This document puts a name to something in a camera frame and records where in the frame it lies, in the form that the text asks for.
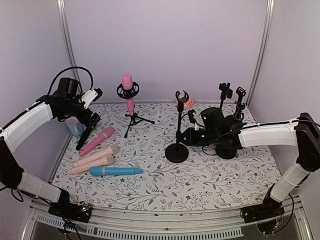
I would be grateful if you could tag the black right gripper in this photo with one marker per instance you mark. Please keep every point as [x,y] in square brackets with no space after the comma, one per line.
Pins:
[190,140]

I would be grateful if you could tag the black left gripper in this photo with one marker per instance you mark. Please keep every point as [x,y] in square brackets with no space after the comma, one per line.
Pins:
[84,119]

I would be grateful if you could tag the black microphone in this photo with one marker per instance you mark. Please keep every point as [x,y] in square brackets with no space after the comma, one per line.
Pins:
[83,138]

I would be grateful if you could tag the black straight stand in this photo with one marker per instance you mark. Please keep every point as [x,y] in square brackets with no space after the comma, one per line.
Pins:
[177,152]

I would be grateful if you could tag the pink microphone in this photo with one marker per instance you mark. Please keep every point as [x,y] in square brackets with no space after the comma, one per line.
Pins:
[127,83]
[104,135]

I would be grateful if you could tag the beige microphone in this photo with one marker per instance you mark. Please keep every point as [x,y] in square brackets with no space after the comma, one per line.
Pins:
[110,150]
[80,167]

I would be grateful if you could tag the black round stand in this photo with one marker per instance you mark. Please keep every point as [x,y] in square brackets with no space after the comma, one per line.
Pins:
[238,115]
[225,153]

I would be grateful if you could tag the blue microphone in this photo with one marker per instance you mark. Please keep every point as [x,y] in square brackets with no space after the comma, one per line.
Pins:
[100,171]

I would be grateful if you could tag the black stand of blue microphone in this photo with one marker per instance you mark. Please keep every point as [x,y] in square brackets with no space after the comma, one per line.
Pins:
[226,93]

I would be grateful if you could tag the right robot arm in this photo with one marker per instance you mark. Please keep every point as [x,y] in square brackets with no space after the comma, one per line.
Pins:
[228,136]

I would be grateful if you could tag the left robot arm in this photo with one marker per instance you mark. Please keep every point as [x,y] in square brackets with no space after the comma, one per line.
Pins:
[63,104]

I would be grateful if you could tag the blue ceramic mug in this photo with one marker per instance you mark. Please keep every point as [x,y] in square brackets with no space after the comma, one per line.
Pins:
[75,127]

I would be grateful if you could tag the red patterned white bowl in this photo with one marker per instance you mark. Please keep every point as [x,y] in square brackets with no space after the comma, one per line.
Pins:
[186,104]

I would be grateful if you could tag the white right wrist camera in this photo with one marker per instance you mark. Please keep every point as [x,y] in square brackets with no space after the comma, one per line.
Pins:
[192,118]

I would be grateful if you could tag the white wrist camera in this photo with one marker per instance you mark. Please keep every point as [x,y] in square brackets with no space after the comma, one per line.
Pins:
[90,96]
[192,118]

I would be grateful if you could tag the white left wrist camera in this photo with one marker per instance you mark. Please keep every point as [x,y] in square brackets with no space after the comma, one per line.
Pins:
[90,96]

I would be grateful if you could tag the black tripod shock mount stand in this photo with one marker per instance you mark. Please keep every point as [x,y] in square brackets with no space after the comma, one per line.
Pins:
[135,119]

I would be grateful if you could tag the pink microphone in shock mount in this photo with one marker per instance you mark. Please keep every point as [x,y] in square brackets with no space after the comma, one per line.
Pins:
[127,83]

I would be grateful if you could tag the aluminium front frame rail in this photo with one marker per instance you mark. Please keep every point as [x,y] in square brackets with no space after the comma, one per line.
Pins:
[215,224]

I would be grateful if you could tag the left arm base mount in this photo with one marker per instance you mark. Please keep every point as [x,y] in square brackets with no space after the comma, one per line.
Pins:
[80,211]

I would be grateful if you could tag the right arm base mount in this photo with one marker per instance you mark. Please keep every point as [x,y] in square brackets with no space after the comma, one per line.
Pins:
[269,208]

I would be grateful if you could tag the aluminium left corner post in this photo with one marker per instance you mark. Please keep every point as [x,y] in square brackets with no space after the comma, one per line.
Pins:
[63,19]

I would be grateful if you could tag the aluminium corner post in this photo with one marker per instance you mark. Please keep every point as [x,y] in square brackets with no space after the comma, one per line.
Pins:
[262,49]
[63,19]

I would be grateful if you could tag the aluminium right corner post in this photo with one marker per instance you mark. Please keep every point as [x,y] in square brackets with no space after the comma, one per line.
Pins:
[262,49]

